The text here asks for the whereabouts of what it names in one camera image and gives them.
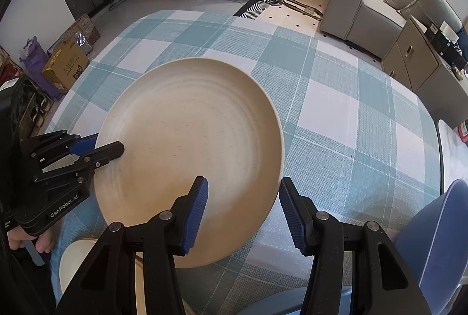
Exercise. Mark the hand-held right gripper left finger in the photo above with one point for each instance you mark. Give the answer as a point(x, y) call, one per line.
point(195, 216)

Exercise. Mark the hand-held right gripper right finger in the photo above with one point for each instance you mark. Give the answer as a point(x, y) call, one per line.
point(292, 216)

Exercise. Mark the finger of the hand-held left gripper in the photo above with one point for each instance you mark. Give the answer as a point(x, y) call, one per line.
point(106, 152)
point(86, 145)

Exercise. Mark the large cream plate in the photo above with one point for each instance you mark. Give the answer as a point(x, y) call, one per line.
point(75, 263)
point(190, 139)

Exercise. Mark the blue bowl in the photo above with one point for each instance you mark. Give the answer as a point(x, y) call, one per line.
point(435, 245)

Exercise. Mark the person's left hand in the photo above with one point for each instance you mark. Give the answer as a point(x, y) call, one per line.
point(45, 242)

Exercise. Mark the cardboard box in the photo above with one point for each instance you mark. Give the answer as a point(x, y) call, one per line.
point(65, 68)

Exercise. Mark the purple bag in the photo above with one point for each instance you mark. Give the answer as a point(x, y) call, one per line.
point(34, 59)

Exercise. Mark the teal plaid tablecloth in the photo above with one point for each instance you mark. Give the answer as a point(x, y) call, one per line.
point(329, 117)

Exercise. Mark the grey bedside cabinet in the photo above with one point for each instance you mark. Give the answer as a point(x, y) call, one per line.
point(413, 70)

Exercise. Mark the grey sofa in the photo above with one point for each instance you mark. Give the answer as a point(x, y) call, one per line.
point(365, 22)

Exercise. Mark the black storage box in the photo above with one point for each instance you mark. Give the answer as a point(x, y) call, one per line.
point(446, 48)

